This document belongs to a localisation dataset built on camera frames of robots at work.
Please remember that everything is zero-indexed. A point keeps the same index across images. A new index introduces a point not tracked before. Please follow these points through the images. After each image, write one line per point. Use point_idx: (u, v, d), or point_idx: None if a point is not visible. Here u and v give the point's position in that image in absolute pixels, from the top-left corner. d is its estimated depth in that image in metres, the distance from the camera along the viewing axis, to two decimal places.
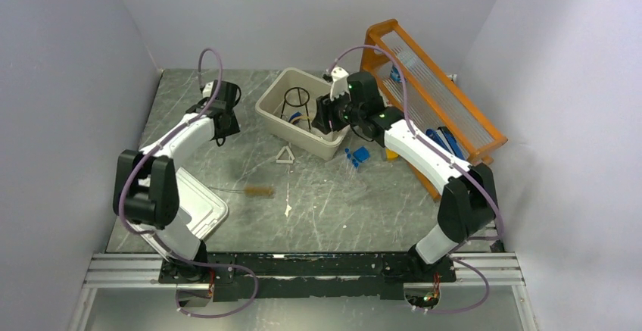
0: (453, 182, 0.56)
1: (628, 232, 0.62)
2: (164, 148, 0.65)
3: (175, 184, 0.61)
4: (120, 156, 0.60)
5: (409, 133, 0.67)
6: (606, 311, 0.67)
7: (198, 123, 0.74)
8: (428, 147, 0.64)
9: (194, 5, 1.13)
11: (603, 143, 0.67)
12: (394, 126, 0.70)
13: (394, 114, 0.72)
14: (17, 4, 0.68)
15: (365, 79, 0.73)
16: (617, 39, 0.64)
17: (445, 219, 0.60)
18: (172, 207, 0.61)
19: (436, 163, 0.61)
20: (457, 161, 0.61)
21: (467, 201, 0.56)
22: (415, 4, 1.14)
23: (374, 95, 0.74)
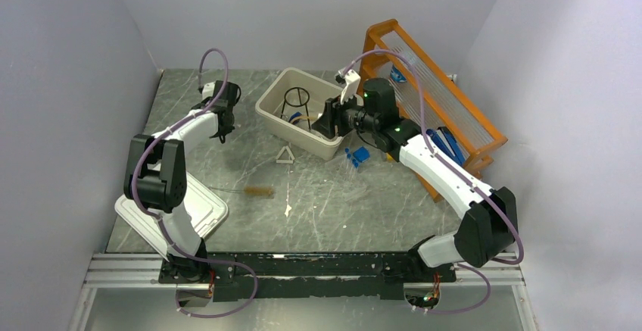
0: (475, 210, 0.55)
1: (625, 240, 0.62)
2: (174, 134, 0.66)
3: (182, 167, 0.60)
4: (133, 138, 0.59)
5: (426, 150, 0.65)
6: (606, 316, 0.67)
7: (204, 117, 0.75)
8: (447, 167, 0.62)
9: (194, 4, 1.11)
11: (602, 151, 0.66)
12: (412, 142, 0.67)
13: (410, 128, 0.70)
14: (17, 9, 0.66)
15: (383, 90, 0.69)
16: (618, 45, 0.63)
17: (464, 242, 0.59)
18: (182, 190, 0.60)
19: (456, 186, 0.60)
20: (478, 183, 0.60)
21: (489, 229, 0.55)
22: (419, 5, 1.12)
23: (390, 107, 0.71)
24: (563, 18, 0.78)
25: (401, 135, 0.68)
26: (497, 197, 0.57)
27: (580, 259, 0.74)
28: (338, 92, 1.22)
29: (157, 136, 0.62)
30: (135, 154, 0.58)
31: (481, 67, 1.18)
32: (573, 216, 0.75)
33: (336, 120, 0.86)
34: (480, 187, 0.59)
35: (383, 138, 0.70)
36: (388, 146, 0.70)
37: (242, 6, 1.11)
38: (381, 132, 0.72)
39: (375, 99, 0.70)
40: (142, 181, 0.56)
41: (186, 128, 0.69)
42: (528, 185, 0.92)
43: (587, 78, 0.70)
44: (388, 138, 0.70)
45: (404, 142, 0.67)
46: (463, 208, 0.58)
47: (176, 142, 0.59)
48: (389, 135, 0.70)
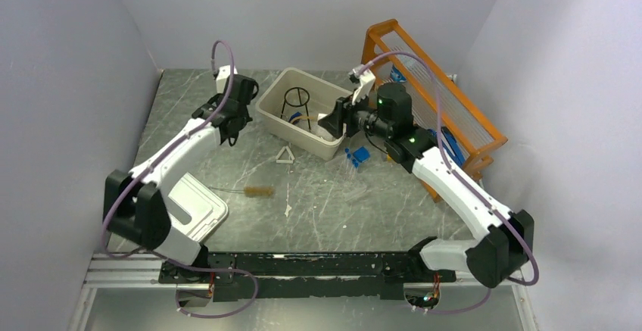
0: (495, 234, 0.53)
1: (625, 241, 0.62)
2: (155, 171, 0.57)
3: (161, 209, 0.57)
4: (109, 176, 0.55)
5: (443, 166, 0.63)
6: (606, 316, 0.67)
7: (201, 133, 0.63)
8: (465, 185, 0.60)
9: (194, 4, 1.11)
11: (602, 151, 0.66)
12: (427, 154, 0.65)
13: (425, 138, 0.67)
14: (18, 8, 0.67)
15: (400, 99, 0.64)
16: (617, 45, 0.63)
17: (476, 262, 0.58)
18: (159, 230, 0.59)
19: (475, 207, 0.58)
20: (497, 206, 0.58)
21: (505, 253, 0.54)
22: (419, 5, 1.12)
23: (405, 116, 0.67)
24: (564, 18, 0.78)
25: (418, 146, 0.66)
26: (516, 221, 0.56)
27: (579, 260, 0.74)
28: (338, 92, 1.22)
29: (137, 174, 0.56)
30: (110, 194, 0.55)
31: (481, 67, 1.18)
32: (573, 216, 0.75)
33: (345, 120, 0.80)
34: (499, 210, 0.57)
35: (396, 148, 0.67)
36: (401, 157, 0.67)
37: (242, 6, 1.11)
38: (394, 142, 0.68)
39: (391, 108, 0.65)
40: (116, 222, 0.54)
41: (172, 157, 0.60)
42: (528, 185, 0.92)
43: (587, 79, 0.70)
44: (404, 150, 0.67)
45: (419, 154, 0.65)
46: (481, 231, 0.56)
47: (152, 188, 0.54)
48: (402, 147, 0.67)
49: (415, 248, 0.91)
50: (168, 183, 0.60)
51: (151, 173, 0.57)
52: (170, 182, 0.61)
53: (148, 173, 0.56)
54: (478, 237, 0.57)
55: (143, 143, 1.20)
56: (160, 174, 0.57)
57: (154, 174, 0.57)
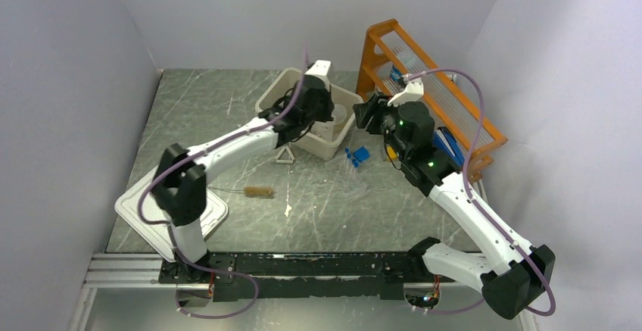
0: (518, 273, 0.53)
1: (624, 242, 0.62)
2: (207, 156, 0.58)
3: (202, 192, 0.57)
4: (174, 144, 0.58)
5: (462, 193, 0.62)
6: (606, 316, 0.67)
7: (260, 134, 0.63)
8: (485, 217, 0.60)
9: (194, 4, 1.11)
11: (603, 151, 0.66)
12: (447, 179, 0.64)
13: (444, 162, 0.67)
14: (18, 7, 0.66)
15: (423, 123, 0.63)
16: (618, 45, 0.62)
17: (493, 295, 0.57)
18: (193, 211, 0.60)
19: (496, 242, 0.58)
20: (518, 241, 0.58)
21: (525, 289, 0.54)
22: (420, 5, 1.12)
23: (425, 138, 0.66)
24: (564, 19, 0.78)
25: (435, 168, 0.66)
26: (537, 257, 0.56)
27: (578, 260, 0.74)
28: (338, 92, 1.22)
29: (192, 151, 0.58)
30: (165, 163, 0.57)
31: (481, 68, 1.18)
32: (573, 217, 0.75)
33: (370, 117, 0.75)
34: (520, 245, 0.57)
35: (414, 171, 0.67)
36: (419, 181, 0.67)
37: (242, 6, 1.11)
38: (410, 164, 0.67)
39: (413, 130, 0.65)
40: (160, 188, 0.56)
41: (228, 146, 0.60)
42: (528, 185, 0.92)
43: (587, 79, 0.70)
44: (421, 172, 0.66)
45: (439, 181, 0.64)
46: (500, 264, 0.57)
47: (199, 171, 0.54)
48: (420, 170, 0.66)
49: (414, 248, 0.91)
50: (216, 171, 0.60)
51: (205, 157, 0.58)
52: (219, 170, 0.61)
53: (200, 154, 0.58)
54: (497, 269, 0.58)
55: (143, 143, 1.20)
56: (211, 160, 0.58)
57: (204, 158, 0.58)
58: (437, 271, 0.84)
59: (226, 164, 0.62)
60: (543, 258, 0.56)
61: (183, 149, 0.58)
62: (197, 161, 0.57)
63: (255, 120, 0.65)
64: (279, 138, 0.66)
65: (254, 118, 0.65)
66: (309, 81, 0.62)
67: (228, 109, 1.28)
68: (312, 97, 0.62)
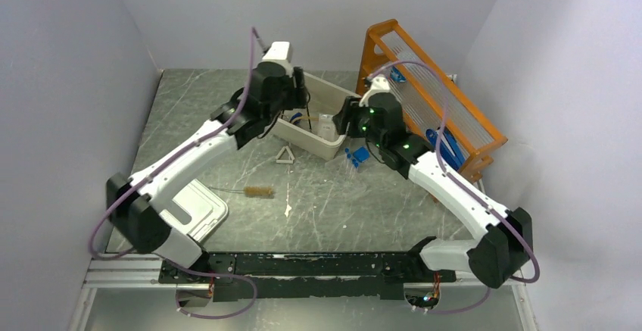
0: (494, 235, 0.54)
1: (623, 242, 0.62)
2: (154, 182, 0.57)
3: (157, 217, 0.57)
4: (119, 177, 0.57)
5: (437, 169, 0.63)
6: (606, 315, 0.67)
7: (212, 141, 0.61)
8: (461, 188, 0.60)
9: (193, 4, 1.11)
11: (601, 151, 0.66)
12: (422, 159, 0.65)
13: (419, 143, 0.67)
14: (17, 7, 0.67)
15: (391, 107, 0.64)
16: (617, 45, 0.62)
17: (479, 263, 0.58)
18: (157, 236, 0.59)
19: (472, 208, 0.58)
20: (494, 204, 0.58)
21: (506, 251, 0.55)
22: (419, 5, 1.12)
23: (398, 123, 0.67)
24: (563, 18, 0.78)
25: (409, 151, 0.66)
26: (514, 219, 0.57)
27: (578, 260, 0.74)
28: (338, 92, 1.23)
29: (136, 181, 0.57)
30: (113, 195, 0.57)
31: (481, 68, 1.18)
32: (572, 215, 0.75)
33: (348, 120, 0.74)
34: (495, 210, 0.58)
35: (391, 155, 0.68)
36: (397, 163, 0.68)
37: (242, 7, 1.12)
38: (388, 149, 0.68)
39: (383, 116, 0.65)
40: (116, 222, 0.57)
41: (176, 166, 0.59)
42: (528, 185, 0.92)
43: (587, 77, 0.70)
44: (397, 157, 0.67)
45: (414, 160, 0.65)
46: (479, 231, 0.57)
47: (143, 202, 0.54)
48: (397, 153, 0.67)
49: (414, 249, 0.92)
50: (169, 193, 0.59)
51: (151, 183, 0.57)
52: (174, 191, 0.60)
53: (145, 183, 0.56)
54: (477, 238, 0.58)
55: (143, 143, 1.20)
56: (157, 186, 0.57)
57: (149, 186, 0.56)
58: (437, 267, 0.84)
59: (183, 181, 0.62)
60: (519, 220, 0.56)
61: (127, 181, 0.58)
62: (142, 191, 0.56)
63: (207, 124, 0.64)
64: (240, 135, 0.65)
65: (207, 122, 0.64)
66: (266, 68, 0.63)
67: None
68: (275, 87, 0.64)
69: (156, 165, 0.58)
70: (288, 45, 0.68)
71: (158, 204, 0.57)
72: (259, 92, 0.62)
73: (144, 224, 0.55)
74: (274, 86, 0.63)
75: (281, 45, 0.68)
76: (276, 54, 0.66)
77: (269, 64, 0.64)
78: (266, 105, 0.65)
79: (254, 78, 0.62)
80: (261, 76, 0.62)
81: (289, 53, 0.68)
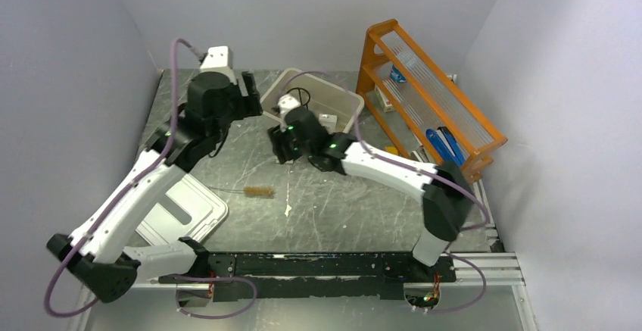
0: (431, 194, 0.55)
1: (623, 241, 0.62)
2: (95, 237, 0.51)
3: (112, 269, 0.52)
4: (56, 236, 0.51)
5: (366, 154, 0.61)
6: (606, 315, 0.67)
7: (149, 178, 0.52)
8: (391, 161, 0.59)
9: (193, 5, 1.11)
11: (602, 151, 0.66)
12: (350, 151, 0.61)
13: (342, 138, 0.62)
14: (18, 8, 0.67)
15: (306, 115, 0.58)
16: (618, 45, 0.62)
17: (431, 223, 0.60)
18: (123, 283, 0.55)
19: (405, 176, 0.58)
20: (422, 166, 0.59)
21: (447, 204, 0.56)
22: (419, 5, 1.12)
23: (319, 128, 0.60)
24: (563, 18, 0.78)
25: (337, 148, 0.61)
26: (444, 171, 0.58)
27: (578, 260, 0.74)
28: (338, 92, 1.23)
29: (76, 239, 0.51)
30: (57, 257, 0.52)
31: (480, 68, 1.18)
32: (572, 215, 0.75)
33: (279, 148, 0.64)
34: (425, 169, 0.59)
35: (323, 158, 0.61)
36: (331, 164, 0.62)
37: (242, 7, 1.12)
38: (319, 154, 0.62)
39: (303, 129, 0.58)
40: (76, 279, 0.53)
41: (116, 214, 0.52)
42: (528, 185, 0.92)
43: (587, 77, 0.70)
44: (328, 158, 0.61)
45: (343, 154, 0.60)
46: (418, 193, 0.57)
47: (86, 264, 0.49)
48: (328, 156, 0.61)
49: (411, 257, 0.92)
50: (122, 238, 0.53)
51: (91, 240, 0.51)
52: (125, 235, 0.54)
53: (85, 241, 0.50)
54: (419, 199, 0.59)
55: (143, 143, 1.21)
56: (98, 242, 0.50)
57: (91, 243, 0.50)
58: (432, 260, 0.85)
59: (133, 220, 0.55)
60: (450, 170, 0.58)
61: (67, 238, 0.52)
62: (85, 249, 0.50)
63: (144, 154, 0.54)
64: (180, 160, 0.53)
65: (142, 152, 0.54)
66: (209, 79, 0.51)
67: None
68: (219, 100, 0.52)
69: (95, 218, 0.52)
70: (229, 48, 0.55)
71: (108, 257, 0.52)
72: (204, 107, 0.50)
73: (95, 285, 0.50)
74: (219, 98, 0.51)
75: (219, 48, 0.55)
76: (220, 58, 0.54)
77: (212, 73, 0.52)
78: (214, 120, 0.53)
79: (191, 92, 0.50)
80: (201, 88, 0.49)
81: (232, 57, 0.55)
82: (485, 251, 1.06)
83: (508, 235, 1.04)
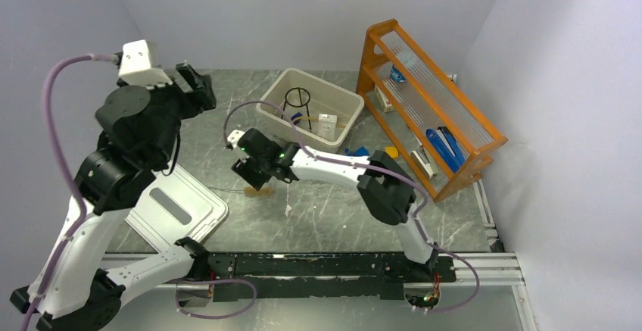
0: (365, 182, 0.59)
1: (623, 242, 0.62)
2: (48, 294, 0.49)
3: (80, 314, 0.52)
4: (13, 294, 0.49)
5: (310, 158, 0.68)
6: (606, 316, 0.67)
7: (84, 228, 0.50)
8: (330, 160, 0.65)
9: (191, 5, 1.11)
11: (601, 153, 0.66)
12: (296, 157, 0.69)
13: (288, 146, 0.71)
14: None
15: (250, 135, 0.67)
16: (618, 46, 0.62)
17: (377, 212, 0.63)
18: (106, 314, 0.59)
19: (343, 171, 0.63)
20: (357, 160, 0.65)
21: (382, 188, 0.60)
22: (419, 5, 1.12)
23: (266, 144, 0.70)
24: (563, 18, 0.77)
25: (285, 157, 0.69)
26: (375, 160, 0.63)
27: (578, 260, 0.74)
28: (337, 92, 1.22)
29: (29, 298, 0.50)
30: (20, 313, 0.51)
31: (480, 67, 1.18)
32: (572, 215, 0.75)
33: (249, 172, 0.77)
34: (359, 161, 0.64)
35: (276, 169, 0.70)
36: (283, 173, 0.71)
37: (241, 7, 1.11)
38: (272, 167, 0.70)
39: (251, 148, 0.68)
40: None
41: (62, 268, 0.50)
42: (528, 185, 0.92)
43: (587, 78, 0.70)
44: (280, 167, 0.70)
45: (291, 161, 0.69)
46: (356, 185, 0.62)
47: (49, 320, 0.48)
48: (279, 166, 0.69)
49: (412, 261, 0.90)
50: (80, 285, 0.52)
51: (46, 298, 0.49)
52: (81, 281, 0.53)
53: (40, 299, 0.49)
54: None
55: None
56: (54, 299, 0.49)
57: (47, 301, 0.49)
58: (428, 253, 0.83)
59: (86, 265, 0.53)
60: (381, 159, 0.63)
61: (24, 292, 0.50)
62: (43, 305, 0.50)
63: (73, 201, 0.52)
64: (111, 201, 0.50)
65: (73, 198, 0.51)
66: (121, 104, 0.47)
67: (228, 109, 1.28)
68: (144, 124, 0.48)
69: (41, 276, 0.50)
70: (145, 43, 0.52)
71: (71, 306, 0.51)
72: (126, 138, 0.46)
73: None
74: (141, 120, 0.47)
75: (135, 45, 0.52)
76: (140, 59, 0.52)
77: (126, 92, 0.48)
78: (148, 143, 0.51)
79: (103, 122, 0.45)
80: (111, 119, 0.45)
81: (151, 52, 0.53)
82: (485, 251, 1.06)
83: (508, 235, 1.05)
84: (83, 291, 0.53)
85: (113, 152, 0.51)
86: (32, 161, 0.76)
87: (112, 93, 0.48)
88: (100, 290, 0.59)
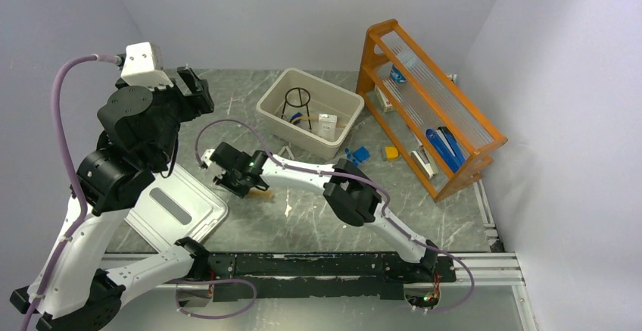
0: (327, 188, 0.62)
1: (624, 241, 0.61)
2: (48, 295, 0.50)
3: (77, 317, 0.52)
4: (13, 294, 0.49)
5: (278, 166, 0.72)
6: (606, 315, 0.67)
7: (83, 230, 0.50)
8: (297, 168, 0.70)
9: (191, 4, 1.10)
11: (603, 151, 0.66)
12: (266, 166, 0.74)
13: (257, 154, 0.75)
14: None
15: (218, 149, 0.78)
16: (618, 45, 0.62)
17: (342, 215, 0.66)
18: (106, 314, 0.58)
19: (310, 179, 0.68)
20: (324, 167, 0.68)
21: (344, 192, 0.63)
22: (419, 4, 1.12)
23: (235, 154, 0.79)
24: (564, 18, 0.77)
25: (254, 166, 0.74)
26: (339, 167, 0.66)
27: (578, 260, 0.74)
28: (338, 92, 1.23)
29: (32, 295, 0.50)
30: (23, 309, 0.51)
31: (481, 67, 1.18)
32: (573, 214, 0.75)
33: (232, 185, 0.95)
34: (325, 169, 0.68)
35: (246, 176, 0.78)
36: (253, 180, 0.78)
37: (240, 6, 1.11)
38: (243, 173, 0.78)
39: (222, 160, 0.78)
40: None
41: (60, 270, 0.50)
42: (528, 185, 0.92)
43: (587, 78, 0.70)
44: (250, 176, 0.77)
45: (259, 170, 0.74)
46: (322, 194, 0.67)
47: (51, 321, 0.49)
48: (247, 173, 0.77)
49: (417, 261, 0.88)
50: (80, 286, 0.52)
51: (46, 298, 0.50)
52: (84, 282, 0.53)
53: (40, 300, 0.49)
54: None
55: None
56: (52, 300, 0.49)
57: (47, 301, 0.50)
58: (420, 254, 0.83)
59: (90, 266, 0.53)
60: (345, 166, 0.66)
61: (24, 292, 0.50)
62: (44, 305, 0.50)
63: (72, 202, 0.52)
64: (110, 202, 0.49)
65: (72, 199, 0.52)
66: (123, 105, 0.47)
67: (228, 109, 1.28)
68: (145, 124, 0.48)
69: (42, 276, 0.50)
70: (149, 45, 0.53)
71: (72, 307, 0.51)
72: (126, 137, 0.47)
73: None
74: (143, 120, 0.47)
75: (138, 47, 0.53)
76: (143, 60, 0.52)
77: (129, 92, 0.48)
78: (149, 143, 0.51)
79: (105, 121, 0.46)
80: (113, 118, 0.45)
81: (155, 54, 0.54)
82: (485, 251, 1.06)
83: (508, 235, 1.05)
84: (83, 291, 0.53)
85: (111, 152, 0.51)
86: (32, 160, 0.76)
87: (116, 93, 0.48)
88: (100, 290, 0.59)
